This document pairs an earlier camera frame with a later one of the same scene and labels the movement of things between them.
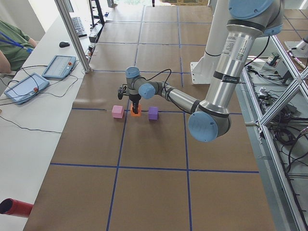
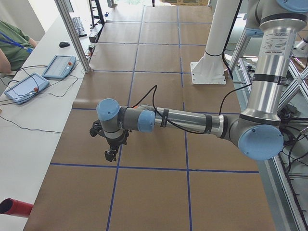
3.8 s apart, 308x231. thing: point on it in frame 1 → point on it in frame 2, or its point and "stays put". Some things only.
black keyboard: (79, 27) stays put
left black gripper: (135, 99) → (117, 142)
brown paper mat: (114, 170) stays put
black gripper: (123, 90) → (96, 129)
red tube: (13, 207) stays put
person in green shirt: (15, 45) stays put
